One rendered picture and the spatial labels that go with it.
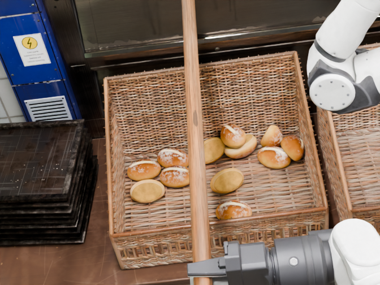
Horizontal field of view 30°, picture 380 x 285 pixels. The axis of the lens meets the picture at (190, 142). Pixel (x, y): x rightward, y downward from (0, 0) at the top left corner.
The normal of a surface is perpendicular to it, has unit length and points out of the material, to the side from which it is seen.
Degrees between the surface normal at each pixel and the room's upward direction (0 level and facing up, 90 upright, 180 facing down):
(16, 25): 90
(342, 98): 83
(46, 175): 0
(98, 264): 0
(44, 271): 0
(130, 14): 70
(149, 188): 50
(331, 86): 83
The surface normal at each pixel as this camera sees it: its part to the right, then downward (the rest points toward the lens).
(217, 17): -0.01, 0.45
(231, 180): 0.20, 0.05
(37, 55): 0.04, 0.73
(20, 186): -0.13, -0.68
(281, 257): -0.12, -0.45
